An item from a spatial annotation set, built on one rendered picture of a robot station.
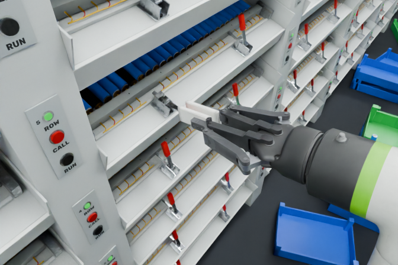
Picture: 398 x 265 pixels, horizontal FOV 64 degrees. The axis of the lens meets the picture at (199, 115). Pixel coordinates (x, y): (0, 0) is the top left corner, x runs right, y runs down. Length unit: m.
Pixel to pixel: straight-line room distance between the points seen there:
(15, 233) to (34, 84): 0.22
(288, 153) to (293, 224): 1.09
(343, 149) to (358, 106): 1.78
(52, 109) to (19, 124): 0.04
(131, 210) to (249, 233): 0.83
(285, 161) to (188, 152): 0.38
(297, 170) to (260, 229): 1.05
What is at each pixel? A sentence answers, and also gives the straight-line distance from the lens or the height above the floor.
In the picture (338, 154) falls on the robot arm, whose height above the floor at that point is 0.99.
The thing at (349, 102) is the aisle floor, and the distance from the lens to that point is 2.19.
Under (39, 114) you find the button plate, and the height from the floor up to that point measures 1.03.
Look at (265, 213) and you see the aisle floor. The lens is 1.50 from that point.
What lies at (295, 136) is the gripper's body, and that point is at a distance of 0.43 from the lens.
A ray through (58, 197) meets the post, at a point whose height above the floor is 0.89.
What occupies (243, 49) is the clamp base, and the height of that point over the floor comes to 0.89.
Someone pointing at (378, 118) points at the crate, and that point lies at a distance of 1.43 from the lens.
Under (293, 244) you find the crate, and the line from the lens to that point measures 1.46.
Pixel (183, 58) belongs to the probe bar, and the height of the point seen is 0.92.
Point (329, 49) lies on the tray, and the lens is 1.62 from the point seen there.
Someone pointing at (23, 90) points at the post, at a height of 1.07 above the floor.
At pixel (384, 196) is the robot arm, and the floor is 0.99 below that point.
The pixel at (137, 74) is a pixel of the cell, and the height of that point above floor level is 0.93.
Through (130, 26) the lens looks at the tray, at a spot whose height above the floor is 1.07.
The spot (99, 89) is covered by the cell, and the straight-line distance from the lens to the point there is 0.58.
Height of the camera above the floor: 1.27
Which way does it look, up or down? 42 degrees down
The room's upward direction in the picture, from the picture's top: straight up
